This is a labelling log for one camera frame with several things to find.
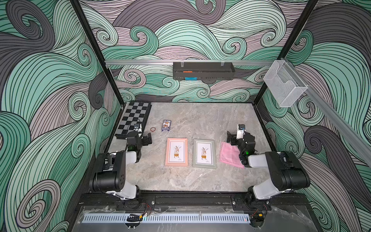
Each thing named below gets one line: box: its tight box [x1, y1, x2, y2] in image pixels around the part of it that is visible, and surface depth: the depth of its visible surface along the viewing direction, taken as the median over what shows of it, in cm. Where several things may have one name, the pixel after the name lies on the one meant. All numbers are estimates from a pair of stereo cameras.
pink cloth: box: [219, 141, 245, 169], surface depth 92 cm
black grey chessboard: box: [114, 101, 153, 140], surface depth 109 cm
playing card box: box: [161, 119, 172, 132], surface depth 106 cm
